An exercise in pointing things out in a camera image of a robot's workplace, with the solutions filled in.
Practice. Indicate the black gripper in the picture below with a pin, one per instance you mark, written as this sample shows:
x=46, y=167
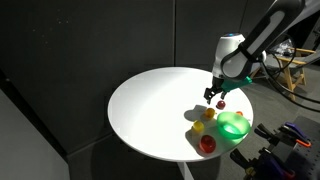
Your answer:
x=217, y=83

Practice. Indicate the yellow plastic fruit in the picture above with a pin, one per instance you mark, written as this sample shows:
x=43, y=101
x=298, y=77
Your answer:
x=210, y=113
x=198, y=127

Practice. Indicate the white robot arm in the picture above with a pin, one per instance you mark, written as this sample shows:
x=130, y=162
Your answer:
x=240, y=56

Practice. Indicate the green translucent bowl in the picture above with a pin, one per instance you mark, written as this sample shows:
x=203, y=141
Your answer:
x=233, y=125

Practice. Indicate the dark red plastic plum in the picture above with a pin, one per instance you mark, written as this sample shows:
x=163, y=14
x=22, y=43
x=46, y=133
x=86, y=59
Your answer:
x=220, y=104

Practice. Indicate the orange red plastic strawberry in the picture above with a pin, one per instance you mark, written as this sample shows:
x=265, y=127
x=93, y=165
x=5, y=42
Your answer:
x=239, y=113

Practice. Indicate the red plastic apple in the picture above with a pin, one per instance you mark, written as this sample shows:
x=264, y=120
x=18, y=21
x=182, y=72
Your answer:
x=207, y=144

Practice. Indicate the white round table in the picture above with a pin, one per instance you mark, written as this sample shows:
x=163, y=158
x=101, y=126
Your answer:
x=156, y=110

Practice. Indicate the wooden stand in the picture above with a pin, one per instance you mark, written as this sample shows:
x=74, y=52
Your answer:
x=293, y=61

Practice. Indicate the purple orange spring clamp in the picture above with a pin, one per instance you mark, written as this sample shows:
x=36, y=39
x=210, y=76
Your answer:
x=276, y=166
x=296, y=131

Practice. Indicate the black workbench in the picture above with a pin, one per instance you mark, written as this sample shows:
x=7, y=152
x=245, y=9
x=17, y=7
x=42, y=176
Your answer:
x=314, y=122

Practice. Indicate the perforated metal board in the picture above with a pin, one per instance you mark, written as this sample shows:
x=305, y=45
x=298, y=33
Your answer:
x=310, y=168

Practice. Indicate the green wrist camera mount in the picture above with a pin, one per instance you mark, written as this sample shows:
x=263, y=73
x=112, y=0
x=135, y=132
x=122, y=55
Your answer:
x=236, y=85

